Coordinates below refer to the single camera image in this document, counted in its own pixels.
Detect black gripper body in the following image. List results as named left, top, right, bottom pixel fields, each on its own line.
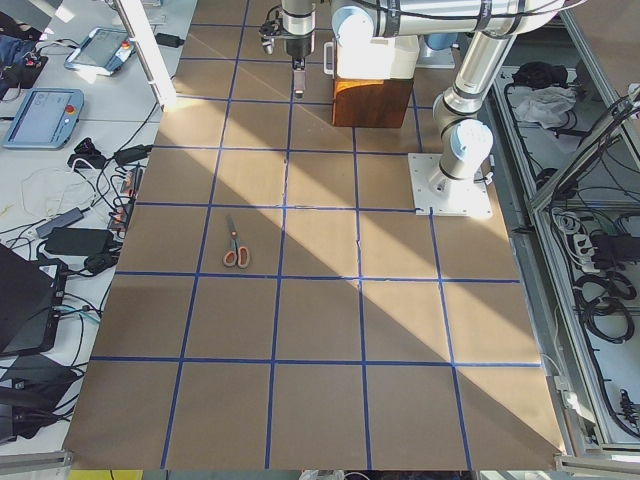
left=284, top=33, right=313, bottom=70

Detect white cloth in rack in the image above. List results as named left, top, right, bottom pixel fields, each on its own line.
left=515, top=87, right=576, bottom=129

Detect brown wooden drawer cabinet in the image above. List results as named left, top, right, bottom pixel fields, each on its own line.
left=332, top=77, right=414, bottom=128

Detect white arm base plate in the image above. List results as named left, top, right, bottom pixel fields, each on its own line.
left=408, top=153, right=493, bottom=219

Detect blue teach pendant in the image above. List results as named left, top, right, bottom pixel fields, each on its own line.
left=2, top=88, right=84, bottom=150
left=64, top=27, right=134, bottom=76

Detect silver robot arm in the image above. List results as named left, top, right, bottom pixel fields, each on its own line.
left=281, top=0, right=316, bottom=99
left=331, top=1, right=565, bottom=181

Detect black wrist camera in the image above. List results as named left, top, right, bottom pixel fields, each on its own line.
left=259, top=5, right=282, bottom=55

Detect far blue teach pendant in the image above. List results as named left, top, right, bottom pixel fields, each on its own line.
left=64, top=27, right=134, bottom=76

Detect black laptop computer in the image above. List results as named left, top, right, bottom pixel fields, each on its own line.
left=1, top=246, right=68, bottom=357

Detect black power adapter brick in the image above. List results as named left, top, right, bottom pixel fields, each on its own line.
left=44, top=227, right=114, bottom=256

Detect aluminium frame post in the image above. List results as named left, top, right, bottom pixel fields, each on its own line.
left=114, top=0, right=177, bottom=107

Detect grey orange scissors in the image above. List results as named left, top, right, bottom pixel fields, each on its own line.
left=222, top=215, right=251, bottom=269

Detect white plastic tray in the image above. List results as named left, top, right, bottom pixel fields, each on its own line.
left=332, top=16, right=419, bottom=80

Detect near blue teach pendant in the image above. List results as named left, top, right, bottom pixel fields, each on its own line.
left=2, top=88, right=84, bottom=150

